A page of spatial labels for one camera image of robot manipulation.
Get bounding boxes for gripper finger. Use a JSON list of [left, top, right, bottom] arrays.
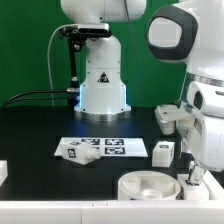
[[188, 161, 204, 183]]

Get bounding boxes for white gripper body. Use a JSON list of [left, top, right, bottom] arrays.
[[176, 114, 224, 172]]

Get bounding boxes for white round stool seat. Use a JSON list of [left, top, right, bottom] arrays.
[[118, 171, 181, 200]]

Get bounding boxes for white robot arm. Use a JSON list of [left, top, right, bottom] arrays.
[[61, 0, 224, 182]]

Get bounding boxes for white L-shaped fence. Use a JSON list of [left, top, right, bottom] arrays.
[[0, 173, 224, 224]]

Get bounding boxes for white marker sheet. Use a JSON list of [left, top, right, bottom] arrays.
[[54, 137, 148, 157]]

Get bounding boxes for white left fence block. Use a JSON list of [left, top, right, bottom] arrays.
[[0, 160, 8, 187]]

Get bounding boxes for black cables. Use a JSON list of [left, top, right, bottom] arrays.
[[1, 87, 81, 110]]

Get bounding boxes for black camera stand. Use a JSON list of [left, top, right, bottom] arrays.
[[59, 23, 112, 108]]

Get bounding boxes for white cable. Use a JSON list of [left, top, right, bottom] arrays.
[[46, 25, 73, 108]]

